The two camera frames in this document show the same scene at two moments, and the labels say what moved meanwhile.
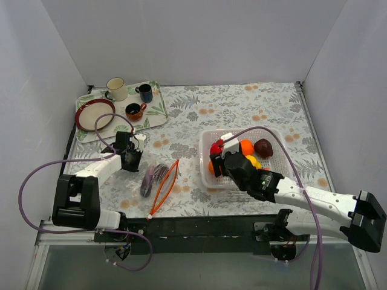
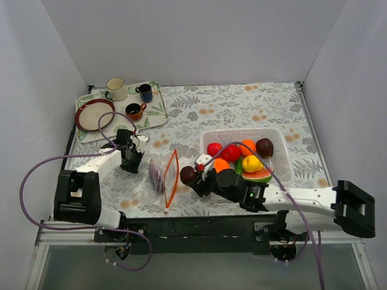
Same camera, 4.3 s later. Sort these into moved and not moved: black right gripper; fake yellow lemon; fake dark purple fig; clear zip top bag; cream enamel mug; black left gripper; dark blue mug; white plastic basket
Moved: black right gripper; clear zip top bag
Not moved: fake yellow lemon; black left gripper; white plastic basket; cream enamel mug; dark blue mug; fake dark purple fig
